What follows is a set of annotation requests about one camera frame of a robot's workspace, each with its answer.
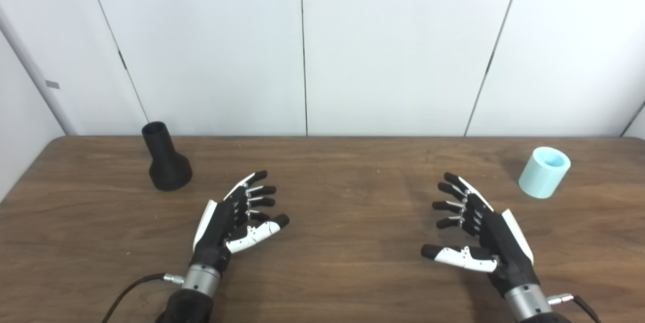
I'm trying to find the black flared nozzle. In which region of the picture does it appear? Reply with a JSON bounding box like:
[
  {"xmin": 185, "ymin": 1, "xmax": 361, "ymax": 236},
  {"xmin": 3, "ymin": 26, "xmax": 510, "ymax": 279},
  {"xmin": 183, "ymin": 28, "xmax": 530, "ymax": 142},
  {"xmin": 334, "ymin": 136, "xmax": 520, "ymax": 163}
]
[{"xmin": 142, "ymin": 121, "xmax": 194, "ymax": 191}]

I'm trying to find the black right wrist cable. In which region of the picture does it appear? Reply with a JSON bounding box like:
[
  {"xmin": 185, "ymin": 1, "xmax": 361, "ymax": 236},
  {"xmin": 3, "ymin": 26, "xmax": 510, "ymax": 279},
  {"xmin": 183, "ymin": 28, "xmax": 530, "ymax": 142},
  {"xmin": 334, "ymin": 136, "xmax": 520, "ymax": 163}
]
[{"xmin": 548, "ymin": 293, "xmax": 601, "ymax": 323}]

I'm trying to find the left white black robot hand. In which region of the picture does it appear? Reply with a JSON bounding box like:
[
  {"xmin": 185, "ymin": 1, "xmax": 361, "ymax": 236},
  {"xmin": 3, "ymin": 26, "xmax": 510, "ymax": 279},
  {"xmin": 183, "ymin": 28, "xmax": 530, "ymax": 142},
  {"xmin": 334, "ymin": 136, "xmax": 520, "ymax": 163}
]
[{"xmin": 190, "ymin": 170, "xmax": 290, "ymax": 276}]

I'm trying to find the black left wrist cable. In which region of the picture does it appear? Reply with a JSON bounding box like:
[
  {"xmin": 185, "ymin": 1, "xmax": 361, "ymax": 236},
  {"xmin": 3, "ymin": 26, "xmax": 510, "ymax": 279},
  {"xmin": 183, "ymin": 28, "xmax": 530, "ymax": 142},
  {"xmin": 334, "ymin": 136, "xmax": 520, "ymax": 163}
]
[{"xmin": 101, "ymin": 273, "xmax": 185, "ymax": 323}]

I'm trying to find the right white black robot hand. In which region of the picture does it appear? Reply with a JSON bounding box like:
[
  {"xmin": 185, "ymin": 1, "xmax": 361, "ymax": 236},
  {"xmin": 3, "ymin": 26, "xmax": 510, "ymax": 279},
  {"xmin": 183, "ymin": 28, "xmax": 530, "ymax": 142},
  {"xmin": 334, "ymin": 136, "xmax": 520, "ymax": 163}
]
[{"xmin": 421, "ymin": 172, "xmax": 541, "ymax": 298}]

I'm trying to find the white wall corner post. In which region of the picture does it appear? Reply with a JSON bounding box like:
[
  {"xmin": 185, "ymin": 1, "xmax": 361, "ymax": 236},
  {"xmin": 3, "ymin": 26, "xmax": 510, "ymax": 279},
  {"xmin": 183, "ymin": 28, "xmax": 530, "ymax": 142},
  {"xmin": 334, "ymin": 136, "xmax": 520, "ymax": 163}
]
[{"xmin": 0, "ymin": 6, "xmax": 79, "ymax": 136}]

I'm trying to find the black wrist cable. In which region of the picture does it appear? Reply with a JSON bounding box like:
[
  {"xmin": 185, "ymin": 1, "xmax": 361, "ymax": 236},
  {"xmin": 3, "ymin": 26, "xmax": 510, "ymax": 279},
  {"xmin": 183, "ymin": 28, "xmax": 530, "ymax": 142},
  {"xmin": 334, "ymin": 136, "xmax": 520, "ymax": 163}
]
[
  {"xmin": 548, "ymin": 293, "xmax": 601, "ymax": 323},
  {"xmin": 101, "ymin": 273, "xmax": 185, "ymax": 323}
]

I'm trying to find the light-blue hose piece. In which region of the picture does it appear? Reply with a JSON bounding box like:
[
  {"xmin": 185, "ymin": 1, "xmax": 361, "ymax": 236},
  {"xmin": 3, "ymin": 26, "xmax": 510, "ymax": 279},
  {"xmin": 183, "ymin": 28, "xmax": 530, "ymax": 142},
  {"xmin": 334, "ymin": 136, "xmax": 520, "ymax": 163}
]
[{"xmin": 519, "ymin": 147, "xmax": 571, "ymax": 199}]

